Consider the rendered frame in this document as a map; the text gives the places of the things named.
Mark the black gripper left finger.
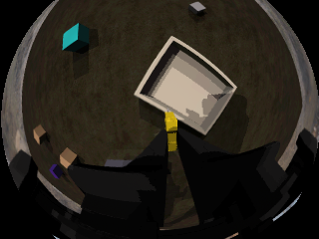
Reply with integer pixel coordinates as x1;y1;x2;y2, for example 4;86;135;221
68;128;168;227

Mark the tan cube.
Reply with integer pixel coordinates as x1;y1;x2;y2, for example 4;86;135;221
60;147;77;168
33;126;47;144

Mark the small teal block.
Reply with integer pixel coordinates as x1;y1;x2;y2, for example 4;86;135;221
63;23;89;52

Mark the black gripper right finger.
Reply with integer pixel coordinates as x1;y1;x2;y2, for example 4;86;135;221
176;127;280;222

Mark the beige rectangular tray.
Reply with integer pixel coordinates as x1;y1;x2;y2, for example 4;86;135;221
135;36;236;135

